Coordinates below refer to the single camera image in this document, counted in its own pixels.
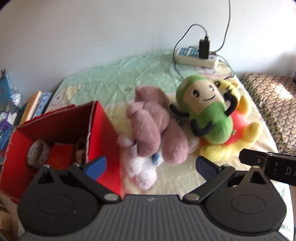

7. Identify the small red booklet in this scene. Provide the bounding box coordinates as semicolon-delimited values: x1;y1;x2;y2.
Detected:
47;144;74;171

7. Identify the pale printed bed sheet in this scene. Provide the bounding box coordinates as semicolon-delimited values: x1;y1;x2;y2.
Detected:
47;50;292;239

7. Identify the red cardboard box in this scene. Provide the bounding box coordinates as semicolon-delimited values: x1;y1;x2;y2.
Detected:
0;100;122;204

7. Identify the blue plastic bag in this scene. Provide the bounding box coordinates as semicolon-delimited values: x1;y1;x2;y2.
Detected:
0;70;21;103

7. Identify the black charger plug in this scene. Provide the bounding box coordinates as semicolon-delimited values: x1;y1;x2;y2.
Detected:
199;35;210;59

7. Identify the roll of patterned tape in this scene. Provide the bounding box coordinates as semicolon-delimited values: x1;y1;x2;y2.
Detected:
27;139;51;169

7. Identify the white plush toy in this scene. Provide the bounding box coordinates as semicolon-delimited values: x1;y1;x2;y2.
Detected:
117;136;199;190

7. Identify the yellow plush toy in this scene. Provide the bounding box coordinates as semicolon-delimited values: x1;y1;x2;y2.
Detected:
200;79;264;161

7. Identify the pink plush toy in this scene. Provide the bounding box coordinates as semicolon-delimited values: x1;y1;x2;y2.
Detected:
126;86;190;164

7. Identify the black charger cable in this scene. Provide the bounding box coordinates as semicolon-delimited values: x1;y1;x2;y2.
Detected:
173;24;208;81

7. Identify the thin dark cable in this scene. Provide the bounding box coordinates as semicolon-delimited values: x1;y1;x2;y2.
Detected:
209;0;232;54

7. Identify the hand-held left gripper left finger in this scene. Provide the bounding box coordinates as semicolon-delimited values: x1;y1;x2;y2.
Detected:
30;156;121;204

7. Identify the green plush toy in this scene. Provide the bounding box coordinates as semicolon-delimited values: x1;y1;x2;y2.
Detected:
169;75;238;144

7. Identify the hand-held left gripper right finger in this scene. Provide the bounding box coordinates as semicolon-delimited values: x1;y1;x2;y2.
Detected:
183;156;274;204

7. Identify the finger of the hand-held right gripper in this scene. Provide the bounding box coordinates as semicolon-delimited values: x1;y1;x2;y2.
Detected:
239;149;267;167

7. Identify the blue book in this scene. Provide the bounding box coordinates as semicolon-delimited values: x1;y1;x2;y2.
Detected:
35;93;52;116

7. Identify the white power strip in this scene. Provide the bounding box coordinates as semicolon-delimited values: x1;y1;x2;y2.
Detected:
174;46;220;69

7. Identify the brown floral cloth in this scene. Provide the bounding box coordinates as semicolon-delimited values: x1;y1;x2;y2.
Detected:
239;73;296;153

